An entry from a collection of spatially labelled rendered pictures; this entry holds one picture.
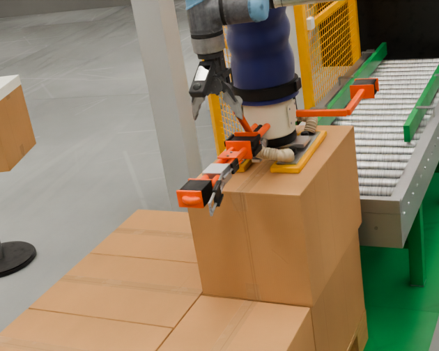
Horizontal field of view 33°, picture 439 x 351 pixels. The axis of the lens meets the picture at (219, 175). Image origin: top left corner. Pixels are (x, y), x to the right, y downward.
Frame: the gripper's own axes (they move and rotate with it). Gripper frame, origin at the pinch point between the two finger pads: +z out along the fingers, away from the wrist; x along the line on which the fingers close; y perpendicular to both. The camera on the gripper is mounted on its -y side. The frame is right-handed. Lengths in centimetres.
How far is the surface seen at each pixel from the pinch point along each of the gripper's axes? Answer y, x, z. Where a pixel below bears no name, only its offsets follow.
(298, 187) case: 14.4, -16.7, 27.0
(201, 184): -17.9, -1.4, 11.6
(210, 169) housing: -6.2, 1.4, 12.4
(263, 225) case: 9.5, -5.3, 38.4
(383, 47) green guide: 301, 22, 59
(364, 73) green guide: 250, 22, 61
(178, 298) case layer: 6, 29, 67
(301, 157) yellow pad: 32.7, -11.9, 24.5
